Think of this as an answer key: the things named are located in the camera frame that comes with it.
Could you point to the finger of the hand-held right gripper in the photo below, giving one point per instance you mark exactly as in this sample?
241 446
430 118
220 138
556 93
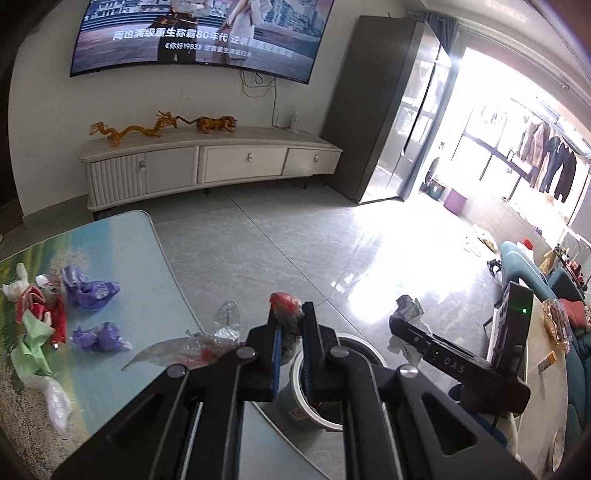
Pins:
411 334

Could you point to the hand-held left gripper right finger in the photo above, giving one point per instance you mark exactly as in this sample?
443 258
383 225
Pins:
308 364

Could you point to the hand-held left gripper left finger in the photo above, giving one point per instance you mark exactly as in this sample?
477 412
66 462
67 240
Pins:
277 357

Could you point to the white patterned wrapper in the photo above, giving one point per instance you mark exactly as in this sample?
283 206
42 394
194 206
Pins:
408 307

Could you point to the white round trash bin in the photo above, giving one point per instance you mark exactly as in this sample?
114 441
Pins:
300 392

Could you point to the clear red plastic wrapper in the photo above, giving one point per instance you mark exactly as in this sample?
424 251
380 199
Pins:
288 304

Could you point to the large purple wrapper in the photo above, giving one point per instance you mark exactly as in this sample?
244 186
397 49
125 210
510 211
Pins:
90 290

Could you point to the red white snack bag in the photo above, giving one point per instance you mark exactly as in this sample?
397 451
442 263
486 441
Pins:
34 304

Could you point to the person's right hand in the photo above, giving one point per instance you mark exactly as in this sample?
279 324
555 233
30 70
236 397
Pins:
505 436

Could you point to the beige side table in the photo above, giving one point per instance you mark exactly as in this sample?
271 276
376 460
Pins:
545 401

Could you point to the teal sofa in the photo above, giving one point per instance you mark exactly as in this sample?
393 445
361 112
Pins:
515 265

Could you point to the red cushion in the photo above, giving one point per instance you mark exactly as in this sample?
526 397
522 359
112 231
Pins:
577 318

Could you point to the purple bucket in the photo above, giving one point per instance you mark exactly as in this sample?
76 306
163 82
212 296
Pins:
455 202

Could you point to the small purple wrapper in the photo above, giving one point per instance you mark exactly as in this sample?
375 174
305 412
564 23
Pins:
101 339

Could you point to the landscape printed table cover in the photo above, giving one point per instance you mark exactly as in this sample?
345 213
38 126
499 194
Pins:
120 258

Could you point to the white television cabinet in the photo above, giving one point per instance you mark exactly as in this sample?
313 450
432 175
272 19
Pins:
240 161

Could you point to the dark tall cabinet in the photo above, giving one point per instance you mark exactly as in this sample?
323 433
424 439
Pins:
364 115

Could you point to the clear plastic bag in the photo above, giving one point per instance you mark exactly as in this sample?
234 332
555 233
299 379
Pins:
55 401

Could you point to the hanging clothes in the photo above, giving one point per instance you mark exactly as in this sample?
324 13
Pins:
554 157

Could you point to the white power strip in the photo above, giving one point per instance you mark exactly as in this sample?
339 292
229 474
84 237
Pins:
295 122

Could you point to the golden tiger figurine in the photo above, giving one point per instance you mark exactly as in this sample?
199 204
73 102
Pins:
214 123

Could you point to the silver wrapper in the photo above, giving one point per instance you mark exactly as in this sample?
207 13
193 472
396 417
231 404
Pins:
46 280

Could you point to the green wrapper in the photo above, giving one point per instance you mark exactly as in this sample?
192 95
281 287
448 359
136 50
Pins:
32 350

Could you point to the golden dragon figurine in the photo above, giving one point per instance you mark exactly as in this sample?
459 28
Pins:
138 131

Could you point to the white crumpled wrapper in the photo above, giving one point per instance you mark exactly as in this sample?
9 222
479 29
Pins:
14 288

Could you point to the grey curtain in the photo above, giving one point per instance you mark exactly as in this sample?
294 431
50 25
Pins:
443 32

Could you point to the wall television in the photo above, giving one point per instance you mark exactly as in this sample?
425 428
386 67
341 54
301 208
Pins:
198 32

